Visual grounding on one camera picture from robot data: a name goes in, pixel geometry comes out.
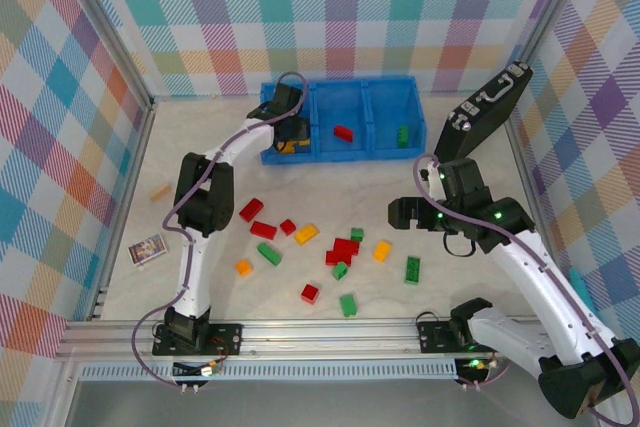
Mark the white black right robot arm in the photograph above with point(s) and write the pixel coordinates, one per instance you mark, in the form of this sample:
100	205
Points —
540	292

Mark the small orange lego brick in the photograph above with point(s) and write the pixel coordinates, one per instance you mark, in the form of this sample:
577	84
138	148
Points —
244	267

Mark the small printed card box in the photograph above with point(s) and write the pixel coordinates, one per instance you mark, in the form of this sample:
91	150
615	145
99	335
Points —
148	250

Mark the small red lego brick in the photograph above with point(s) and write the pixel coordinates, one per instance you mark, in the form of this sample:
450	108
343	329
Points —
287	226
310	293

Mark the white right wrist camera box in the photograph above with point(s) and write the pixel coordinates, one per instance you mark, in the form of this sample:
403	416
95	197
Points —
433	184

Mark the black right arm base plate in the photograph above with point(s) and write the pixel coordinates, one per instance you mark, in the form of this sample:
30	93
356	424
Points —
430	337

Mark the small wooden block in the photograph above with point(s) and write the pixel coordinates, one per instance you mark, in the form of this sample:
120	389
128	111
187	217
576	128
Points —
161	191

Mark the yellow silver power connector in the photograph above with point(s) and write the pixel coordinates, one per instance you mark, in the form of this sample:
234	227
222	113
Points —
475	363
212	369

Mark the black hard carrying case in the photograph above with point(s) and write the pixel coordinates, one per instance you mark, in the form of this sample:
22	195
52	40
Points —
492	109

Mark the aluminium frame post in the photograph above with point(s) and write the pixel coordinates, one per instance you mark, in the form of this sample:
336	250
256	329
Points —
100	22
551	7

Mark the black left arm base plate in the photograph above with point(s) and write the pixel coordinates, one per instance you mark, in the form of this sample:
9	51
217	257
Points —
225	339

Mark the small green lego brick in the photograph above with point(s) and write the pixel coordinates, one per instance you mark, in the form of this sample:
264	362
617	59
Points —
340	270
357	234

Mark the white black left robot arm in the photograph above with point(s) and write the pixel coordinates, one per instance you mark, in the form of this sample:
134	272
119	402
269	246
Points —
197	272

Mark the yellow lego brick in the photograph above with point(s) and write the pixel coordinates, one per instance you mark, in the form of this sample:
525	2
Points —
382	250
306	234

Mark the wide aluminium frame rail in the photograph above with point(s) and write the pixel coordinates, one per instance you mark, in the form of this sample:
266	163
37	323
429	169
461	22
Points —
325	339

